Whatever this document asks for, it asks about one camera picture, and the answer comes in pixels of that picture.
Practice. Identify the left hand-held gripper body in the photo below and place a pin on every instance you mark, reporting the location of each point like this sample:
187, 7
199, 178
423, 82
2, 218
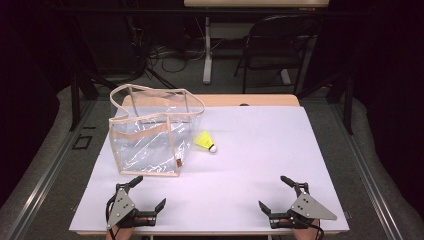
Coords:
121, 206

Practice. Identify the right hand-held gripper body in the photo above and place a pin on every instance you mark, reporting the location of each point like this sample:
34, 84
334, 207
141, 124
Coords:
308, 208

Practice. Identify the transparent bag with beige trim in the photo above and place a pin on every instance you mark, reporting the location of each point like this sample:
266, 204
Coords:
146, 153

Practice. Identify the yellow shuttlecock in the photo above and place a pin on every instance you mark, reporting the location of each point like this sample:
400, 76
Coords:
204, 140

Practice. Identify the person's right hand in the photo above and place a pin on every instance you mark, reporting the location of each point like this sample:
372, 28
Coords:
306, 233

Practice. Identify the person's left hand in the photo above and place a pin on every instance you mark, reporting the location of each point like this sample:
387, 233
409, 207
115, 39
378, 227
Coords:
120, 234

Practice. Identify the white table cover sheet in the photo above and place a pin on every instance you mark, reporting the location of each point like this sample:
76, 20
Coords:
250, 160

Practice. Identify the black stand leg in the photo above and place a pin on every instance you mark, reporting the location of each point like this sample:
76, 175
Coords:
160, 78

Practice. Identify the black folding chair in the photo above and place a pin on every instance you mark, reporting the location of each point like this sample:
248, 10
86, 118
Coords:
266, 62

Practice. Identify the dark curtain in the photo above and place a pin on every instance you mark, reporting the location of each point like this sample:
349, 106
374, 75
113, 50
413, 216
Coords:
393, 83
23, 83

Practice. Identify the white desk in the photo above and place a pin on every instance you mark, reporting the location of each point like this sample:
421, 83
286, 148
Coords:
207, 50

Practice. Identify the black metal crossbar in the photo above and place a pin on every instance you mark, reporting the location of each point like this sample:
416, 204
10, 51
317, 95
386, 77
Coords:
133, 10

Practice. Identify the aluminium floor rail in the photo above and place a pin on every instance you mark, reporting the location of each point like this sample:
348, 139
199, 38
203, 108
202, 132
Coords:
366, 173
50, 173

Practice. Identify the black floor socket frame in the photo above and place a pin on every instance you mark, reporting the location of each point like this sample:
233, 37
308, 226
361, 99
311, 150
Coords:
74, 142

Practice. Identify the black metal frame post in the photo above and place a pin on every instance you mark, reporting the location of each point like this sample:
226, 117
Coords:
348, 103
75, 100

